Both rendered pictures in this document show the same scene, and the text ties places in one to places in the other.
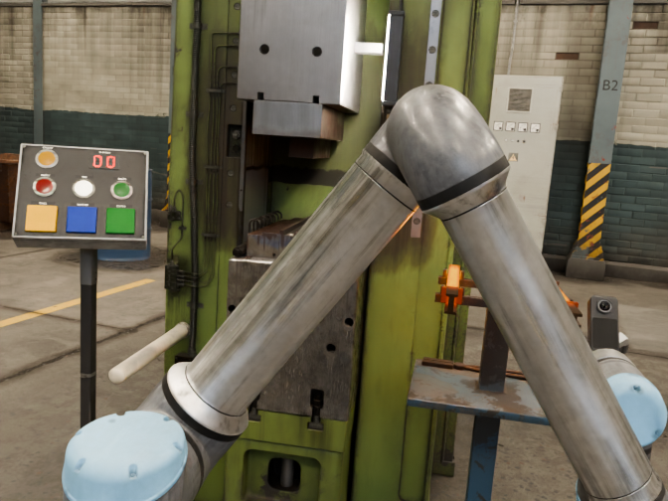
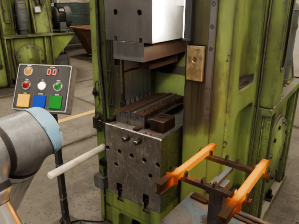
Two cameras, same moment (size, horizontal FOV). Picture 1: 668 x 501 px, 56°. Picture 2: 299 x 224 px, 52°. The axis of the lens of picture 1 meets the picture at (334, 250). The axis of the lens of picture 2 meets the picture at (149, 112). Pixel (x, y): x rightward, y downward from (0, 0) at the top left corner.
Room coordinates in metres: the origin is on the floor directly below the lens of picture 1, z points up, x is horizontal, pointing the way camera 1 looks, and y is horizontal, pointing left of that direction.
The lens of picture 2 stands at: (0.48, -0.63, 1.56)
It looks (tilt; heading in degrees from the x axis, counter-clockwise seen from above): 20 degrees down; 26
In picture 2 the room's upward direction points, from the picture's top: straight up
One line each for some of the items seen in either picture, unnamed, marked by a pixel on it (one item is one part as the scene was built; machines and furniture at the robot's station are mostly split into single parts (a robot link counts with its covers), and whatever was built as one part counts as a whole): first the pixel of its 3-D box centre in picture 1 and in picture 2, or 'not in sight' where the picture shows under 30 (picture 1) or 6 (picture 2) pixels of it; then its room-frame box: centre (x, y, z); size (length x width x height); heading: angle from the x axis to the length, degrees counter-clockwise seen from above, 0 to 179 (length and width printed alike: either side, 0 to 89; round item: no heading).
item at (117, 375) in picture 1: (152, 351); (78, 160); (1.79, 0.51, 0.62); 0.44 x 0.05 x 0.05; 171
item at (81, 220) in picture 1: (82, 220); (39, 101); (1.71, 0.69, 1.01); 0.07 x 0.05 x 0.07; 106
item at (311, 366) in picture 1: (307, 315); (159, 148); (2.04, 0.07, 0.69); 0.56 x 0.38 x 0.45; 171
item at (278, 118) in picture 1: (302, 122); (151, 46); (2.03, 0.13, 1.32); 0.42 x 0.20 x 0.10; 171
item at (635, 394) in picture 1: (622, 402); not in sight; (0.88, -0.43, 0.92); 0.12 x 0.09 x 0.10; 170
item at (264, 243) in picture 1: (295, 235); (151, 107); (2.03, 0.13, 0.96); 0.42 x 0.20 x 0.09; 171
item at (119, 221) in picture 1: (120, 221); (55, 102); (1.74, 0.59, 1.01); 0.07 x 0.05 x 0.07; 106
